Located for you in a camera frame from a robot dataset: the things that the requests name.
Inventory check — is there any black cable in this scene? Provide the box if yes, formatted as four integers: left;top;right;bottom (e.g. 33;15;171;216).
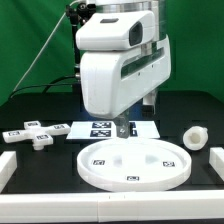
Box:
9;75;78;100

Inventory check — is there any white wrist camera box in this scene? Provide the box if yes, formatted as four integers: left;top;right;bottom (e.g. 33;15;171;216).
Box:
76;10;155;51

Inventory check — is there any black camera stand pole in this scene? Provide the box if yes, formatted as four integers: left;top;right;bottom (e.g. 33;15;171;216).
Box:
65;3;88;95

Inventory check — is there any white cable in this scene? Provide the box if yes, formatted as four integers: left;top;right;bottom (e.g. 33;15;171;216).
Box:
11;0;88;93

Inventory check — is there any white fence block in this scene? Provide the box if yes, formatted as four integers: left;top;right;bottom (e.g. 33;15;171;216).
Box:
0;151;17;193
209;147;224;181

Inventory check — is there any white round table top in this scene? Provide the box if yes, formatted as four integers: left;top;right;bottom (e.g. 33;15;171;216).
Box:
77;138;192;192

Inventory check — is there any white left fence block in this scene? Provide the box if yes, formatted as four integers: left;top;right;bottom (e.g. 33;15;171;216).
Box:
0;151;17;193

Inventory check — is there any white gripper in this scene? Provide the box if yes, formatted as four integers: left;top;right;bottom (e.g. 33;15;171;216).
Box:
80;37;171;138

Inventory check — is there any white right fence block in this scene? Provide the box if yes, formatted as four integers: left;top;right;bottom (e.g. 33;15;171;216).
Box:
209;147;224;181

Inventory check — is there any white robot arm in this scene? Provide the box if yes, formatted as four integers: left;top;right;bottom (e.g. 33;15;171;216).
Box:
76;0;171;138

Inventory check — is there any white cross-shaped table base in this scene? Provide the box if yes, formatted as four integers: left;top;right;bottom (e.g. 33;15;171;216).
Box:
2;121;71;150

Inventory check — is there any white marker sheet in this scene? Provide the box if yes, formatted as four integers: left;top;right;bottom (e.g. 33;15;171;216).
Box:
67;121;160;140

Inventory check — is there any white front fence bar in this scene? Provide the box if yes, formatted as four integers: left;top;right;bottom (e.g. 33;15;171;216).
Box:
0;190;224;223

